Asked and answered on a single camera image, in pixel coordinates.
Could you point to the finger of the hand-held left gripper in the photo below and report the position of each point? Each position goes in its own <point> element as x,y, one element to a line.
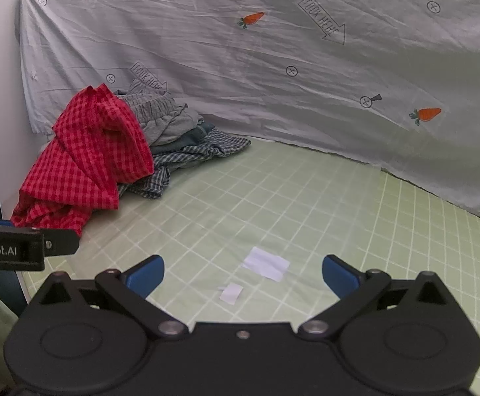
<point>63,242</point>

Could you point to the grey printed bed sheet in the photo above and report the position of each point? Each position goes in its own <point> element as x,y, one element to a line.
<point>223,70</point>

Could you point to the large white paper scrap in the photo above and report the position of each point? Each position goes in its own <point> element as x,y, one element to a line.
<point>264,264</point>

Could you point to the small white paper scrap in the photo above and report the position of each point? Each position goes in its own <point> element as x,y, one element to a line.
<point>231,293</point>

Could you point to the blue plaid garment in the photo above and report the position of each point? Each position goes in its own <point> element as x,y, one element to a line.
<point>220,144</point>

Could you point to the dark blue garment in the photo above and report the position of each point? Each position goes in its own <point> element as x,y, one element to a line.
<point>191,138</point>

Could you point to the grey ruffled garment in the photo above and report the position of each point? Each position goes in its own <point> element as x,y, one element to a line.
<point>161,119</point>

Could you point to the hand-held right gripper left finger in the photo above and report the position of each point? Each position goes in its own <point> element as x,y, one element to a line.
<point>146,275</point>

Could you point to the red checked shorts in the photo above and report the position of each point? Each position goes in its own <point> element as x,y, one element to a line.
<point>87,152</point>

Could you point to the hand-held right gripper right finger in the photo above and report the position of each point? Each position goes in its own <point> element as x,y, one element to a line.
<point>339,275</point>

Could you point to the green grid mat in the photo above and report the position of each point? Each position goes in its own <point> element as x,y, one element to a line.
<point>306,214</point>

